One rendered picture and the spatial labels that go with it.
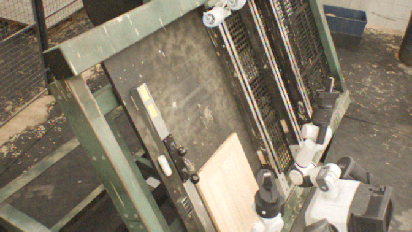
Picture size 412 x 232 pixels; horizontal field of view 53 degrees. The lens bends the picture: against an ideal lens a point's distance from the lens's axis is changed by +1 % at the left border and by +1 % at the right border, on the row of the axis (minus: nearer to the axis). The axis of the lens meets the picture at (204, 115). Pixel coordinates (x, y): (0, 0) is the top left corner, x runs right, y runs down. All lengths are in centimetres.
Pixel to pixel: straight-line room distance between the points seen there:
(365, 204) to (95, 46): 113
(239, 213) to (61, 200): 181
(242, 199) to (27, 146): 243
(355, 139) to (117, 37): 338
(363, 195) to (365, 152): 258
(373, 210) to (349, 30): 460
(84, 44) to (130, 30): 21
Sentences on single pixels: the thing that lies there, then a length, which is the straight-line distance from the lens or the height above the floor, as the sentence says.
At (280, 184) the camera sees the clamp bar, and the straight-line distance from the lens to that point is 224.
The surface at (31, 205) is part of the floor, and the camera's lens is 348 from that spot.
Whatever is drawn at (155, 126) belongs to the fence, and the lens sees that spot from 156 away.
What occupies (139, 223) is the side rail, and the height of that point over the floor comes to 135.
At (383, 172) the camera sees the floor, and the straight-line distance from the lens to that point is 418.
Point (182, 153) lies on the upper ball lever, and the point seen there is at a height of 155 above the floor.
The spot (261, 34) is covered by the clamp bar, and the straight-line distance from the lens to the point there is 227.
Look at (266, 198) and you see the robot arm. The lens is 135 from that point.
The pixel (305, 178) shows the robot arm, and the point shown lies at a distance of 206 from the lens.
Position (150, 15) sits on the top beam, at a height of 192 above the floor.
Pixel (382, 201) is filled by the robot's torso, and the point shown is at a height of 141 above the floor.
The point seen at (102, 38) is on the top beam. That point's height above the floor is 192.
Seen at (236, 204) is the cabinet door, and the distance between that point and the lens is 199.
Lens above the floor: 254
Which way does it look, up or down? 37 degrees down
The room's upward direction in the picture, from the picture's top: 7 degrees clockwise
